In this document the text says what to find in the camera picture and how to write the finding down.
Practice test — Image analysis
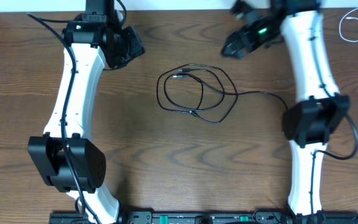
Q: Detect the black usb cable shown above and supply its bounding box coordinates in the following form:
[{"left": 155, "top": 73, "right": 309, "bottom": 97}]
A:
[
  {"left": 156, "top": 63, "right": 239, "bottom": 113},
  {"left": 163, "top": 68, "right": 288, "bottom": 125}
]

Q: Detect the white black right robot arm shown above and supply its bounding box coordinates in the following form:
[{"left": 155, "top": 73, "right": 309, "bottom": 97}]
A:
[{"left": 221, "top": 1, "right": 358, "bottom": 223}]

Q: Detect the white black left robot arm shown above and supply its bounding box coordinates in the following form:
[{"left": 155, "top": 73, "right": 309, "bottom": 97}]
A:
[{"left": 27, "top": 1, "right": 145, "bottom": 223}]

